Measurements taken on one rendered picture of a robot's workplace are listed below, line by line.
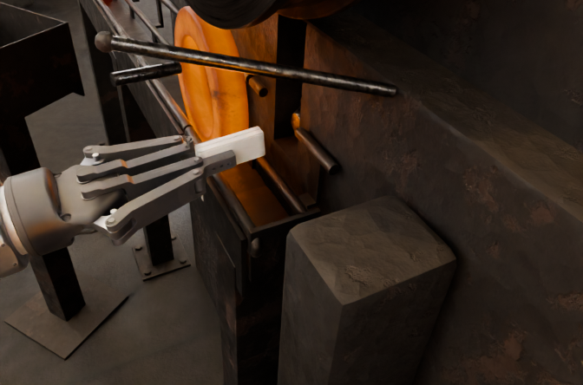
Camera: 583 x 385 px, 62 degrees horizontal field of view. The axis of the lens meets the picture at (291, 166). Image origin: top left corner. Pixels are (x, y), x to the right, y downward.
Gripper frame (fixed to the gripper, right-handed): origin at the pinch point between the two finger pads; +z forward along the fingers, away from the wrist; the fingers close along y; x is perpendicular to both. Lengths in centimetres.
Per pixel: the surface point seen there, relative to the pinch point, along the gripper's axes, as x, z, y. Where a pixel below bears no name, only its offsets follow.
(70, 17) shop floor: -74, -4, -248
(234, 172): -8.7, 2.1, -6.6
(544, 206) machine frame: 11.3, 8.8, 27.4
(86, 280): -72, -26, -57
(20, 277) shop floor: -71, -41, -66
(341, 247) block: 5.5, 0.4, 20.4
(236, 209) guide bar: -2.9, -1.9, 5.3
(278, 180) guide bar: -4.4, 4.2, 1.9
